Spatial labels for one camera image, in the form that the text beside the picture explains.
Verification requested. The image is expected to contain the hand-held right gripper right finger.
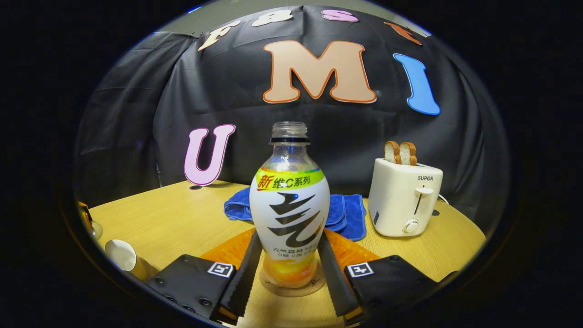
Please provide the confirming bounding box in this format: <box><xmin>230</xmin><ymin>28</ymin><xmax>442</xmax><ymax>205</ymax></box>
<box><xmin>317</xmin><ymin>229</ymin><xmax>460</xmax><ymax>325</ymax></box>

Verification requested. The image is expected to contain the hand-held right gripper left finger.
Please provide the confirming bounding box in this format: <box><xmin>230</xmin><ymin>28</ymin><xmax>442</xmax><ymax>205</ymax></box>
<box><xmin>146</xmin><ymin>228</ymin><xmax>264</xmax><ymax>322</ymax></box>

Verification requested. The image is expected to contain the round brown coaster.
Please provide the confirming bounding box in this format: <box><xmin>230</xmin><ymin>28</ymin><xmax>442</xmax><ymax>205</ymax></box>
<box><xmin>259</xmin><ymin>262</ymin><xmax>327</xmax><ymax>297</ymax></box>

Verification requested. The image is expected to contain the cream ceramic teacup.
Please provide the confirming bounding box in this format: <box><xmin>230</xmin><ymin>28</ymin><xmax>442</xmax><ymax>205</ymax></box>
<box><xmin>105</xmin><ymin>239</ymin><xmax>159</xmax><ymax>282</ymax></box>

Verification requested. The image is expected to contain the clear water bottle white label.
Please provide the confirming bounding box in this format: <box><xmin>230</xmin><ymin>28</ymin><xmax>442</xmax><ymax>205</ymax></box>
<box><xmin>249</xmin><ymin>122</ymin><xmax>331</xmax><ymax>289</ymax></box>

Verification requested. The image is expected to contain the blue folded towel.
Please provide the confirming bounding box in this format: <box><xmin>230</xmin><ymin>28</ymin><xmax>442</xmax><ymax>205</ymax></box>
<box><xmin>223</xmin><ymin>187</ymin><xmax>367</xmax><ymax>242</ymax></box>

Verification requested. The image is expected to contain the white toaster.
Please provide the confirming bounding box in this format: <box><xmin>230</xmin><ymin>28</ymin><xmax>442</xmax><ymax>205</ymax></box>
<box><xmin>368</xmin><ymin>158</ymin><xmax>444</xmax><ymax>237</ymax></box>

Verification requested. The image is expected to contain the black backdrop cloth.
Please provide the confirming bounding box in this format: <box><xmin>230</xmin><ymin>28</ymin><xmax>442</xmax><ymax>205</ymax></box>
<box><xmin>75</xmin><ymin>5</ymin><xmax>511</xmax><ymax>228</ymax></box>

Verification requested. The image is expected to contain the toast slice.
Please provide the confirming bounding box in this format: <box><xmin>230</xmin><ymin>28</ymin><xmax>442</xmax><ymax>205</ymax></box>
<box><xmin>384</xmin><ymin>141</ymin><xmax>402</xmax><ymax>164</ymax></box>
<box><xmin>399</xmin><ymin>142</ymin><xmax>418</xmax><ymax>166</ymax></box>

